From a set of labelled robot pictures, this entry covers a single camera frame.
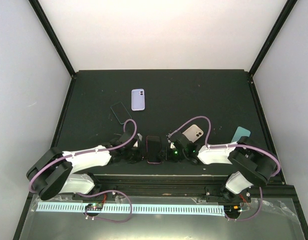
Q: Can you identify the black phone case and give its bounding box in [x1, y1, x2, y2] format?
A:
[145, 135, 163, 165]

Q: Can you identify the beige phone case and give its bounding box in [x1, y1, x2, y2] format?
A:
[182, 124, 204, 143]

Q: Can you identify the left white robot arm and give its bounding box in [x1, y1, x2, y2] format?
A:
[26, 131, 143, 201]

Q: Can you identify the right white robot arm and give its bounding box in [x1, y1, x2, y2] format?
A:
[166, 131, 281, 203]

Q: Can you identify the teal-edged black phone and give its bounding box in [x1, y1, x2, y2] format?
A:
[110, 102, 132, 125]

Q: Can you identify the lilac phone case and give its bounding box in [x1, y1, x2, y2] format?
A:
[131, 89, 145, 111]

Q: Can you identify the teal phone case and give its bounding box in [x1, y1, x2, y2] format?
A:
[231, 126, 251, 143]

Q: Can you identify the left controller board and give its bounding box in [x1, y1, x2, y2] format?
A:
[85, 203, 103, 211]

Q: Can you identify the controller board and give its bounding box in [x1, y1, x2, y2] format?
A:
[85, 203, 103, 211]
[224, 204, 246, 214]

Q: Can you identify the right controller board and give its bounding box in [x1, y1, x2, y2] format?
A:
[224, 204, 246, 214]

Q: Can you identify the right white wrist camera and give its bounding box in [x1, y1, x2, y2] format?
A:
[166, 135, 176, 150]

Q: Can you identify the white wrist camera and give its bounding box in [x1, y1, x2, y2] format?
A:
[133, 133, 143, 149]
[166, 135, 176, 150]

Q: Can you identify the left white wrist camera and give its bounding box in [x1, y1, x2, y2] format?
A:
[133, 133, 143, 149]

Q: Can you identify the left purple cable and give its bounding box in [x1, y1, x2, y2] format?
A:
[28, 119, 138, 193]

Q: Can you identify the purple cable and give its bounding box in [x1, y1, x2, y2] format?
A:
[28, 119, 138, 193]
[166, 115, 282, 222]

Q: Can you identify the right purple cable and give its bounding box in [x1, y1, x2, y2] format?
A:
[166, 115, 282, 222]

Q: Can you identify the white slotted cable duct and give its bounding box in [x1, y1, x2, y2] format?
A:
[36, 202, 225, 217]

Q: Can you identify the black front aluminium rail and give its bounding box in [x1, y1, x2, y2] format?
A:
[31, 174, 297, 201]

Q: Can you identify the left black frame post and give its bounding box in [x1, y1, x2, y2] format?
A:
[28, 0, 76, 78]

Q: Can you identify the black frame post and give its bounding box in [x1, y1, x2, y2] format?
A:
[249, 0, 298, 77]
[28, 0, 76, 78]

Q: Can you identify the right black frame post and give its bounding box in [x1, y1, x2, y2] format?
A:
[249, 0, 298, 77]

